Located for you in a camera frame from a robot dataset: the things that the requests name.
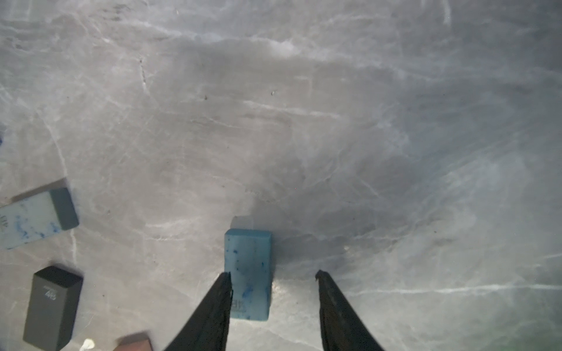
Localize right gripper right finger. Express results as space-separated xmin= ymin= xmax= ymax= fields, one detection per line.
xmin=316 ymin=270 xmax=383 ymax=351

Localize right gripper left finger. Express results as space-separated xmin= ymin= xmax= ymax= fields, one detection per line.
xmin=165 ymin=272 xmax=233 ymax=351

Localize pink eraser bottom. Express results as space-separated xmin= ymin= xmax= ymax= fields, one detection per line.
xmin=114 ymin=339 xmax=152 ymax=351

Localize black eraser lower centre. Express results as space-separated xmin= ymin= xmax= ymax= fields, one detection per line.
xmin=23 ymin=266 xmax=83 ymax=351

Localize teal grey eraser centre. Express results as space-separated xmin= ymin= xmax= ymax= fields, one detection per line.
xmin=1 ymin=187 xmax=79 ymax=250

